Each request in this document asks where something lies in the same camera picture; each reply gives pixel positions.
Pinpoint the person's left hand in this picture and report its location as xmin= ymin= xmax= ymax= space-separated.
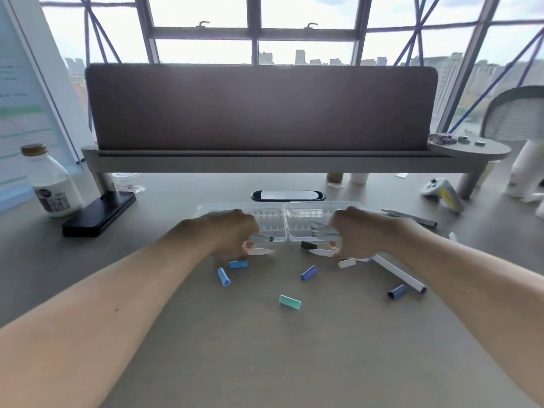
xmin=180 ymin=209 xmax=260 ymax=268

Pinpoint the person's right hand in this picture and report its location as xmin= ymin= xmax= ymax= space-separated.
xmin=331 ymin=206 xmax=420 ymax=268

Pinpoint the set of blue-toned markers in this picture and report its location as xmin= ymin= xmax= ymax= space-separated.
xmin=242 ymin=223 xmax=458 ymax=294

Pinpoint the clear plastic marker case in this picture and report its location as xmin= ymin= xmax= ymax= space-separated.
xmin=193 ymin=201 xmax=371 ymax=244

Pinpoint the set of blue-toned caps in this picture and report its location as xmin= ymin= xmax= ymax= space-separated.
xmin=217 ymin=240 xmax=407 ymax=311

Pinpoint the person's left forearm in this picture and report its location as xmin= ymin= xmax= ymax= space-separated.
xmin=0 ymin=223 xmax=211 ymax=408

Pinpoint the person's right forearm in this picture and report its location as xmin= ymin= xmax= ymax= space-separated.
xmin=382 ymin=223 xmax=544 ymax=408

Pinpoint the grey pen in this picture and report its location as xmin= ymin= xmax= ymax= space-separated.
xmin=381 ymin=209 xmax=439 ymax=228

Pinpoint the grey desk shelf riser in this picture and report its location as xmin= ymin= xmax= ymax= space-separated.
xmin=80 ymin=138 xmax=512 ymax=200

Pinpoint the white and yellow controller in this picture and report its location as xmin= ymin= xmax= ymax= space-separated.
xmin=420 ymin=177 xmax=466 ymax=214

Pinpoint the small clear jar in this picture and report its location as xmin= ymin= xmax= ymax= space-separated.
xmin=111 ymin=173 xmax=145 ymax=195

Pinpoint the black rectangular power bank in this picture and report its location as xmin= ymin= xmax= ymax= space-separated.
xmin=62 ymin=192 xmax=137 ymax=239

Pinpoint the grey desk divider shelf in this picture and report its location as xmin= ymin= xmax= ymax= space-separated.
xmin=84 ymin=63 xmax=439 ymax=151

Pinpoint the stack of white paper cups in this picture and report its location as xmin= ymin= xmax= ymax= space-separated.
xmin=505 ymin=139 xmax=544 ymax=200

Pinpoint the white milk bottle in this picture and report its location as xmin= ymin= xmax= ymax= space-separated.
xmin=21 ymin=143 xmax=84 ymax=217

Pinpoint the grey mesh office chair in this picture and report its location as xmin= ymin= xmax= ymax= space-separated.
xmin=480 ymin=85 xmax=544 ymax=143

